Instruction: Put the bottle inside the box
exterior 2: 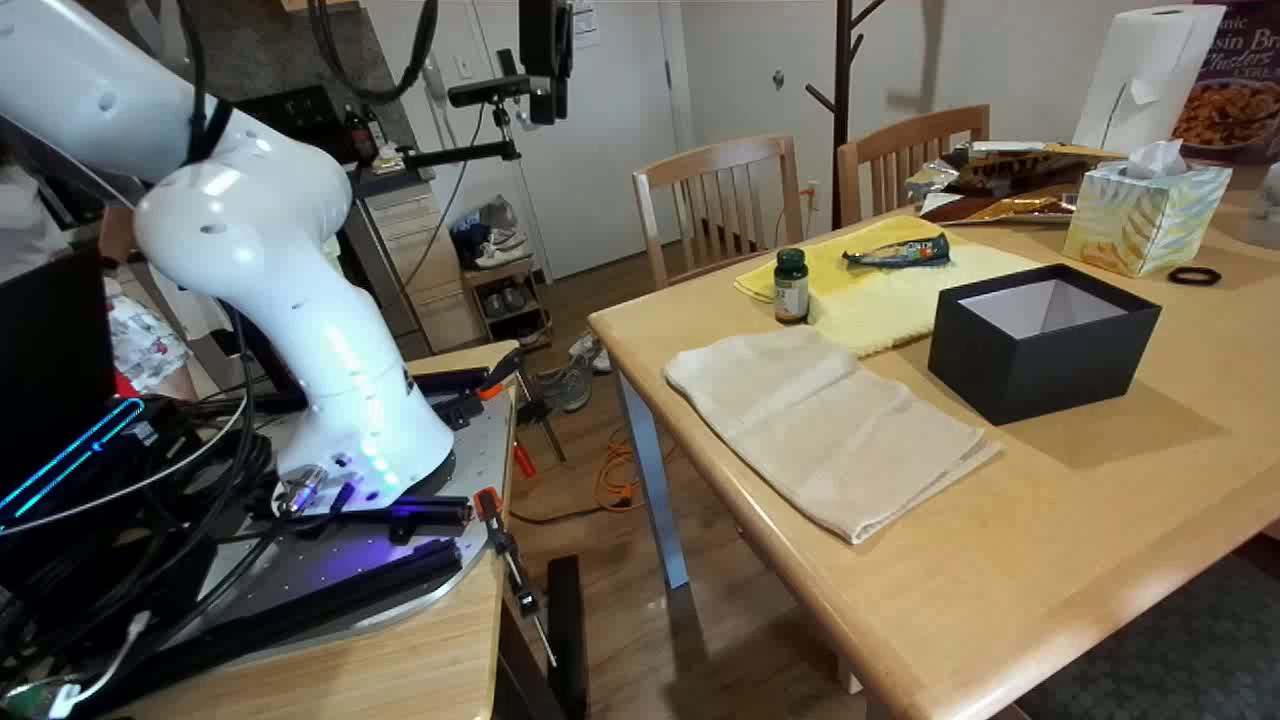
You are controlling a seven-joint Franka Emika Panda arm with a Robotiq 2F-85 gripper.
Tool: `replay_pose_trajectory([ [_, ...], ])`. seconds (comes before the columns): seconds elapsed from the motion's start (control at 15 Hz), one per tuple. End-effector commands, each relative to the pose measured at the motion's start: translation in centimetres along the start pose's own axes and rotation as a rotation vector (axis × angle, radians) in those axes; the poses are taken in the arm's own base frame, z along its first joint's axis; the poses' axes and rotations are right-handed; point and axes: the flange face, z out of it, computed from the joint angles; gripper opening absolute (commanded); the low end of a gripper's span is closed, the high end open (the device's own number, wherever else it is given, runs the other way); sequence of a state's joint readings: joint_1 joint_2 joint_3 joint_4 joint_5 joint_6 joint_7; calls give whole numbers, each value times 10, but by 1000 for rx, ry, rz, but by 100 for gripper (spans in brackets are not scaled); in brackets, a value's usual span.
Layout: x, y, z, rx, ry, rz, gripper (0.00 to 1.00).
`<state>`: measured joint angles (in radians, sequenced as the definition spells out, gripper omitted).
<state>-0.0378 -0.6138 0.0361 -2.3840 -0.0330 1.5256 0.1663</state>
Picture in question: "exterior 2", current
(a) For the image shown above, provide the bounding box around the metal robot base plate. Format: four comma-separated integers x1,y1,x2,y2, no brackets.
78,395,511,720

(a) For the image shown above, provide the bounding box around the wooden chair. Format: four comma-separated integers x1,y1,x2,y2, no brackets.
634,130,803,287
838,105,992,224

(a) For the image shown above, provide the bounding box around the dark coat stand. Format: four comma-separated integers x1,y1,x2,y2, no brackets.
810,0,885,169

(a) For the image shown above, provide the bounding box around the small dark green bottle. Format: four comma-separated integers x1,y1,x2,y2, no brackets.
772,247,810,324

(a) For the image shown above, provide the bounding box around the patterned tissue box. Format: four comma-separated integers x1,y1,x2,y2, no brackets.
1066,141,1231,276

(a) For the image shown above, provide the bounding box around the red handled clamp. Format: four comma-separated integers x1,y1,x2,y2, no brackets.
471,486,560,667

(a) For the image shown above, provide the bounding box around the white paper bag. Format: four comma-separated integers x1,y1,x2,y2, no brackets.
1074,4,1224,153

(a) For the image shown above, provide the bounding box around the snack packets pile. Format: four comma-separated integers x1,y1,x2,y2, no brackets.
903,141,1107,224

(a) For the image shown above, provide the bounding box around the black open box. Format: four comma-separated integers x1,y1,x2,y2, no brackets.
929,265,1159,423

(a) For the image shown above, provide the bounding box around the shoe rack with shoes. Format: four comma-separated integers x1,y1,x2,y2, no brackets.
449,194,549,343

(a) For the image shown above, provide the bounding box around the black laptop screen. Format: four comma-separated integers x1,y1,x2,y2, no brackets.
0,253,113,528

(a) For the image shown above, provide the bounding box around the camera on black arm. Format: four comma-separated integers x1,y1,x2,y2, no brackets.
405,48,554,172

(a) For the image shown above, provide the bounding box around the yellow cloth mat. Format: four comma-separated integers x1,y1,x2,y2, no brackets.
800,216,1033,355

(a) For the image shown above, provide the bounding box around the right wooden chair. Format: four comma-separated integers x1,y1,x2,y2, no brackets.
838,105,992,224

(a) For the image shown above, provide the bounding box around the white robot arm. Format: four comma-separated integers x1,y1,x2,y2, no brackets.
0,0,457,516

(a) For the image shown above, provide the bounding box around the beige folded cloth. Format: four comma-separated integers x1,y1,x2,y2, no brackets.
665,327,999,542

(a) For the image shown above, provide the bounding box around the left wooden chair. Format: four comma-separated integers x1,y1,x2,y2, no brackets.
634,130,803,287

